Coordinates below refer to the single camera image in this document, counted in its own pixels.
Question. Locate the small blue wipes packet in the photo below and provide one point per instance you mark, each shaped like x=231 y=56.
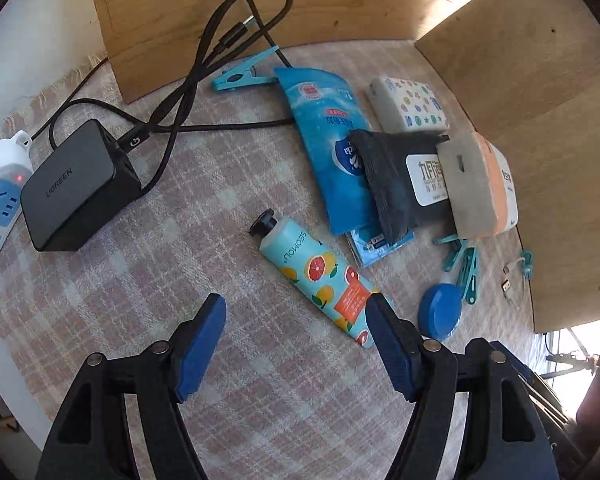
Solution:
x=369 y=245

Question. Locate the teal clothespin on board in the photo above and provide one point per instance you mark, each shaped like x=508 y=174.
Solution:
x=244 y=74

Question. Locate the black wet wipes pack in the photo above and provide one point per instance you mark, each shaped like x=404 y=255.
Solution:
x=404 y=174

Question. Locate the teal clothespin of pair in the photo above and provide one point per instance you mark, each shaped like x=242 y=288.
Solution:
x=467 y=280
x=456 y=250

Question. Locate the blue wet wipes pack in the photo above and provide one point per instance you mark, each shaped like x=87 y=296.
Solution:
x=326 y=111

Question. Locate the black tripod stand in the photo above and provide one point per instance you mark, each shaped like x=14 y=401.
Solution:
x=587 y=362

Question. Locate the teal cable clip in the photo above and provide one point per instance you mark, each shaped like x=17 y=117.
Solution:
x=527 y=264

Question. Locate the white patterned tissue pack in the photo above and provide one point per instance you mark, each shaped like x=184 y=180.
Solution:
x=403 y=105

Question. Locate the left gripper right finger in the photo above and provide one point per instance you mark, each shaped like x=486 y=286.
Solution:
x=503 y=436

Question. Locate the teal clothespin left of pair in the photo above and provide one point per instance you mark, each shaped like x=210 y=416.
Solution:
x=456 y=250

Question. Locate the fruit print hand cream tube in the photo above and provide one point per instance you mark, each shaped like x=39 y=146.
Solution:
x=329 y=282

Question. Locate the pink plaid tablecloth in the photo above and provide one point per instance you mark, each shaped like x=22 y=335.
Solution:
x=287 y=394

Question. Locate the black charger adapter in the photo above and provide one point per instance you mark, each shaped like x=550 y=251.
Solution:
x=78 y=189

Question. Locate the white blue power strip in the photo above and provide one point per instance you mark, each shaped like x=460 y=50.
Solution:
x=15 y=169

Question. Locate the orange white tissue pack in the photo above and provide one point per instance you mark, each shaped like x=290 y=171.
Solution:
x=480 y=186

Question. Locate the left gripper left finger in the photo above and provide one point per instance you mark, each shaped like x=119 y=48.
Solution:
x=90 y=437

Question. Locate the teal clothespin right of pair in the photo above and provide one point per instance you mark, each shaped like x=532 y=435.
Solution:
x=467 y=280

